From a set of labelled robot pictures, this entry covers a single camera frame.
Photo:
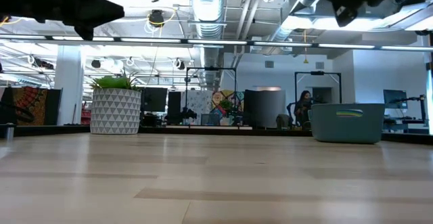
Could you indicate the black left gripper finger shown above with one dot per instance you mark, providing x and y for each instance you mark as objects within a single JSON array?
[
  {"x": 85, "y": 32},
  {"x": 94, "y": 9}
]

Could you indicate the yellow measuring cup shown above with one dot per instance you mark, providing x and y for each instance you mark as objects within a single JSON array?
[{"x": 349, "y": 115}]

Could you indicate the teal plastic basket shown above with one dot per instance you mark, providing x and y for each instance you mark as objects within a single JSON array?
[{"x": 348, "y": 129}]

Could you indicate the white building column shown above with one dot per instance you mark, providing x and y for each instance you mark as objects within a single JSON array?
[{"x": 69, "y": 82}]

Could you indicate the green succulent plant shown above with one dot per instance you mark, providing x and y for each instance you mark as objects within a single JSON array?
[{"x": 113, "y": 82}]

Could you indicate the long ceiling light strip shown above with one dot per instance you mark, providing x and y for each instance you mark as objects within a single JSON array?
[{"x": 152, "y": 40}]

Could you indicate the white triangle-patterned plant pot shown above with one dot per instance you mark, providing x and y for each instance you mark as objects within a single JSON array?
[{"x": 115, "y": 112}]

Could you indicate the colourful patterned cloth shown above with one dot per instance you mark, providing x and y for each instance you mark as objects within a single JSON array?
[{"x": 23, "y": 105}]

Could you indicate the black flat screen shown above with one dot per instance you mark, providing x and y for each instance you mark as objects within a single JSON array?
[{"x": 155, "y": 99}]

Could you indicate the dark computer monitor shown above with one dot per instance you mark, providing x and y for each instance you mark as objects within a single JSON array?
[{"x": 394, "y": 97}]

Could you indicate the seated person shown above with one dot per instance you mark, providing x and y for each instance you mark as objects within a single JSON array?
[{"x": 302, "y": 105}]

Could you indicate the black upright box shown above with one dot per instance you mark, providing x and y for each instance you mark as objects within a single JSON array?
[{"x": 174, "y": 107}]

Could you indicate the grey curved partition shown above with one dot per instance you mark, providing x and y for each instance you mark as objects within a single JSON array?
[{"x": 267, "y": 107}]

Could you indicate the round black ceiling camera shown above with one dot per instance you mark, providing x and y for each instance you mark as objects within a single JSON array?
[{"x": 156, "y": 17}]

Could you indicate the black rectangular rig frame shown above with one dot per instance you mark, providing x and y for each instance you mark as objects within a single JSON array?
[
  {"x": 209, "y": 68},
  {"x": 318, "y": 72}
]

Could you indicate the black aluminium table frame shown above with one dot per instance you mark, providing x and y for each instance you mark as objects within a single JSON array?
[{"x": 50, "y": 129}]

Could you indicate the silver ventilation duct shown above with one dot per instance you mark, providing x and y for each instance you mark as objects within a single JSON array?
[{"x": 208, "y": 14}]

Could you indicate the colourful wall art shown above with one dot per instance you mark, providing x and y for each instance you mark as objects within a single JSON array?
[{"x": 226, "y": 104}]

